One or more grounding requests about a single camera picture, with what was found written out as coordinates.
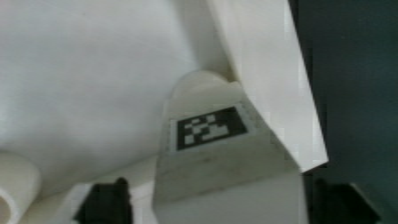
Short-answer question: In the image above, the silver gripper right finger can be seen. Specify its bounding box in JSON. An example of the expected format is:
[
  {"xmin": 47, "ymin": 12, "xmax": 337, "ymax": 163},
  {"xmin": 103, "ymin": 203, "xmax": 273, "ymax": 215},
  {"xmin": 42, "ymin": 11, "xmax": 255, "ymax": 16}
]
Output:
[{"xmin": 303, "ymin": 176, "xmax": 383, "ymax": 224}]

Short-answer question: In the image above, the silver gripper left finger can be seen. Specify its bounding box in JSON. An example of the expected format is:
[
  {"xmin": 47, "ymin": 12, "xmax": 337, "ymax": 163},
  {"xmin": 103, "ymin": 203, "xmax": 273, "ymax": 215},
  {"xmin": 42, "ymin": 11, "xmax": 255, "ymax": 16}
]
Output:
[{"xmin": 55, "ymin": 178, "xmax": 131, "ymax": 224}]

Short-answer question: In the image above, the white leg tagged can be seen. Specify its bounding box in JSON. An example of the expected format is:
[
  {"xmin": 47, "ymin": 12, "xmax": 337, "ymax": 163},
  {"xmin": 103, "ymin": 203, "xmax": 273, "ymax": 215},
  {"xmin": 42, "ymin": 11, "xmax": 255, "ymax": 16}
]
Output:
[{"xmin": 152, "ymin": 71, "xmax": 309, "ymax": 224}]

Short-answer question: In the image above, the white square tabletop part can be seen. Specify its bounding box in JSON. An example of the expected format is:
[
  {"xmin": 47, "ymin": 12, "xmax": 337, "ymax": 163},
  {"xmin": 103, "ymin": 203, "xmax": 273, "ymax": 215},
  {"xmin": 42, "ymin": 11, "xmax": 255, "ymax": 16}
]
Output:
[{"xmin": 0, "ymin": 0, "xmax": 280, "ymax": 224}]

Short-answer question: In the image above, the white U-shaped fence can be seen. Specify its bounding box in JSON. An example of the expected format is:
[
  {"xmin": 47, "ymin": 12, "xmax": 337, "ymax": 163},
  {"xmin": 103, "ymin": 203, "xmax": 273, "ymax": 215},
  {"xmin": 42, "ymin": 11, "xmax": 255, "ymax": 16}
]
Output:
[{"xmin": 206, "ymin": 0, "xmax": 328, "ymax": 171}]

